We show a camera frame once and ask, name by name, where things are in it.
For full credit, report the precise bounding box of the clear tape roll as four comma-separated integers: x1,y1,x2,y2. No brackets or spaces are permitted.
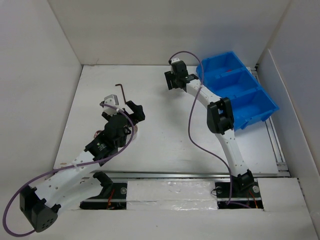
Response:
132,125,138,141

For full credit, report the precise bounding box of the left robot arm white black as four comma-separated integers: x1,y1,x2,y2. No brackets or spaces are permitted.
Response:
19,98,146,233

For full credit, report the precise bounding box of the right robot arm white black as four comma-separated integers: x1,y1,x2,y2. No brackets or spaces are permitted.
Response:
164,58,254,197

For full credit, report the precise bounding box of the copper hex key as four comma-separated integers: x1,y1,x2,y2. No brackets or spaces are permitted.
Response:
94,130,101,138

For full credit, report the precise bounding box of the dark brown hex key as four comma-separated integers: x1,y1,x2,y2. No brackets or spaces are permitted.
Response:
115,83,127,104

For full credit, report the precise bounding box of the blue three-compartment bin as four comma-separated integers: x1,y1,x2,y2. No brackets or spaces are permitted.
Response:
196,51,279,130

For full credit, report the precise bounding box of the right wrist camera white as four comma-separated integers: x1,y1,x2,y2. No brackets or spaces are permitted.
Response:
168,57,180,65

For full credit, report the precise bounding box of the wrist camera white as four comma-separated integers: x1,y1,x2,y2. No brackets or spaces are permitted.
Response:
102,94,119,116
168,57,180,65

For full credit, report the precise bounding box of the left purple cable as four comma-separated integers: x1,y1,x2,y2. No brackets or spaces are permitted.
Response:
2,102,136,236

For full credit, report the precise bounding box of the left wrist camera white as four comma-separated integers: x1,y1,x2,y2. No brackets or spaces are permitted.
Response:
102,94,119,116

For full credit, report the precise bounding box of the aluminium rail front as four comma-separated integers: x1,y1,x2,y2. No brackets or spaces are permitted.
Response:
82,170,236,180

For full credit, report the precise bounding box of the aluminium rail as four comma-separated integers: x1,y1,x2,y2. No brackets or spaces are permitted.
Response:
265,117,291,178
82,170,236,180

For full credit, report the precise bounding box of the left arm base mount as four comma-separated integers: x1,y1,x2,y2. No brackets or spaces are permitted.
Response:
79,171,128,210

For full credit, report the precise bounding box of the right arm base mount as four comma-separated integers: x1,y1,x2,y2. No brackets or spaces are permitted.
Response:
210,181,264,210

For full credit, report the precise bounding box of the aluminium rail right side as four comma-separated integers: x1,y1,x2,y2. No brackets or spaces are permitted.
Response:
265,117,291,178

